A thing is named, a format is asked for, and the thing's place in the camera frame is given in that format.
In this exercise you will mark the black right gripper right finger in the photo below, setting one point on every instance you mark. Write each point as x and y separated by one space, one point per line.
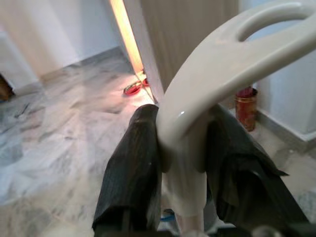
242 177

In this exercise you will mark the beige panelled door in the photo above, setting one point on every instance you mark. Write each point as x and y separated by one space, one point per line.
177 37

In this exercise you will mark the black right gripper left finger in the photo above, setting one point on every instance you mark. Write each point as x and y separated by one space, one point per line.
130 172

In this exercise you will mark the beige plastic dustpan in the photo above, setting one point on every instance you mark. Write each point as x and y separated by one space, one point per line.
217 64

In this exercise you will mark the red and gold tin can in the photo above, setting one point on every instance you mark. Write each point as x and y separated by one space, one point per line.
245 111

